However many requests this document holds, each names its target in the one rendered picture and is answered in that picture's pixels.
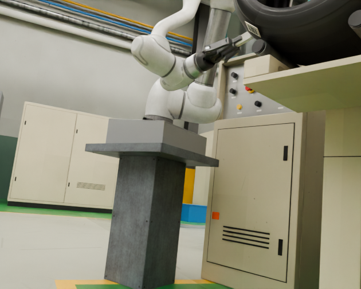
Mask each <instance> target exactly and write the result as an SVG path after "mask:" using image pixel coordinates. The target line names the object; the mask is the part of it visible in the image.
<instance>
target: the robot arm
mask: <svg viewBox="0 0 361 289"><path fill-rule="evenodd" d="M200 1H201V0H183V9H182V10H181V11H179V12H177V13H175V14H173V15H171V16H169V17H167V18H165V19H163V20H161V21H160V22H158V23H157V24H156V25H155V27H154V28H153V30H152V32H151V34H149V35H147V36H145V35H142V36H138V37H136V38H135V39H134V40H133V42H132V44H131V53H132V55H133V57H134V58H135V60H136V61H137V62H138V63H139V64H140V65H142V66H143V67H145V68H146V69H148V70H149V71H150V72H152V73H154V74H156V75H158V76H160V78H159V79H158V80H157V81H156V82H155V83H154V85H153V86H152V88H151V90H150V92H149V94H148V98H147V103H146V113H145V117H144V118H143V120H164V121H167V122H169V123H171V124H173V120H174V119H180V120H184V121H186V122H191V123H198V124H208V123H213V122H215V121H217V120H218V119H219V117H220V115H221V112H222V104H221V101H220V99H219V98H217V91H216V89H215V87H214V86H213V84H214V80H215V76H216V72H217V68H218V64H219V62H220V61H224V63H227V62H228V60H229V59H231V58H232V57H233V56H234V55H236V54H237V53H238V52H239V51H240V50H241V49H240V46H241V45H243V44H245V43H247V42H248V41H250V40H252V39H253V38H254V37H253V36H251V35H250V34H249V33H248V32H246V33H244V34H242V35H240V36H238V37H236V38H232V39H230V38H229V37H228V38H225V37H226V32H227V28H228V25H229V21H230V16H231V13H233V12H234V11H235V7H234V2H233V0H210V7H211V13H210V18H209V23H208V26H207V31H206V35H205V40H204V43H203V48H202V51H201V52H200V53H195V54H193V55H192V56H190V57H188V58H186V59H185V60H184V59H182V58H179V57H176V56H174V55H173V54H172V53H171V49H170V46H169V41H168V40H167V39H166V34H167V33H168V32H170V31H172V30H174V29H176V28H178V27H180V26H182V25H184V24H186V23H188V22H190V21H191V20H192V19H193V18H194V16H195V14H196V12H197V10H198V6H199V3H200ZM194 80H195V82H193V81H194ZM192 82H193V83H192ZM189 84H190V85H189ZM187 85H189V87H188V89H187V92H186V91H183V90H181V88H184V87H186V86H187Z"/></svg>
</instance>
